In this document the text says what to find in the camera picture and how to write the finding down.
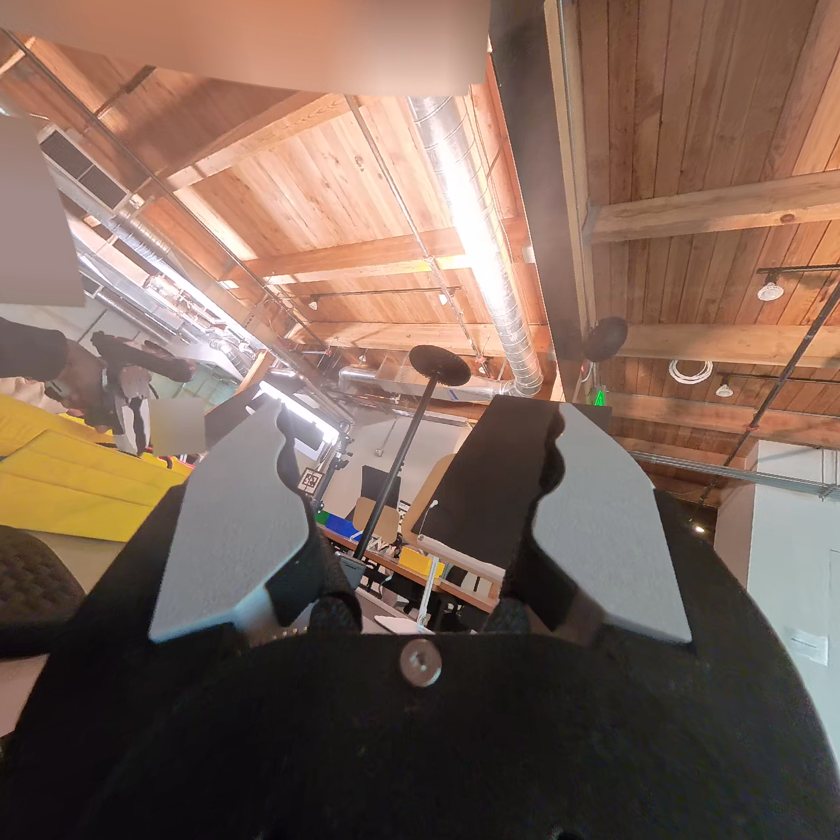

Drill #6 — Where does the large ceiling vent grille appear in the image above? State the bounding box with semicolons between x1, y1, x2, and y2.
38;126;129;210

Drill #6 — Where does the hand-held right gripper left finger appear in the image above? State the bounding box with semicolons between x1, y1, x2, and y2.
148;395;343;643

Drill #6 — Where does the silver ventilation duct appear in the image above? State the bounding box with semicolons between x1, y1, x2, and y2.
407;95;546;398

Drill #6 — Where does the black board with tan frame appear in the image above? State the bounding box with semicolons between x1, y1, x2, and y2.
400;395;614;595

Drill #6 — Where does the short horizontal silver duct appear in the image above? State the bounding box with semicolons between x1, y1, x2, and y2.
338;364;500;403

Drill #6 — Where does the person's left forearm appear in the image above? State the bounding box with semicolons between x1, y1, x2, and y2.
0;318;70;383

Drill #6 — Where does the tiny yellow storage bin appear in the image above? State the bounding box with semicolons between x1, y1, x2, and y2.
399;546;445;578

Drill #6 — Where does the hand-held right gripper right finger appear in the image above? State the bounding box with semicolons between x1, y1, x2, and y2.
501;402;694;648

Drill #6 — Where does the large yellow plastic bin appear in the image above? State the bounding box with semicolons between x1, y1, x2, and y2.
0;430;196;543

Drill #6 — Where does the black tripod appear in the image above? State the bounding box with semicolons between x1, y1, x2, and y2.
322;420;357;516

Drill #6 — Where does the black round ball fixture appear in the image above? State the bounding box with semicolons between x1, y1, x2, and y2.
584;317;629;362

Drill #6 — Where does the person's left hand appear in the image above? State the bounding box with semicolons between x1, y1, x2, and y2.
51;340;116;431

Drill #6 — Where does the wooden workbench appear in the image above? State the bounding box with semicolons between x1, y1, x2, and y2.
323;527;501;614

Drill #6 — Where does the white paper note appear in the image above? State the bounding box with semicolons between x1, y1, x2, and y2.
787;629;829;665

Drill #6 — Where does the small yellow plastic bin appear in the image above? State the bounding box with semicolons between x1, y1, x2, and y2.
0;394;116;455

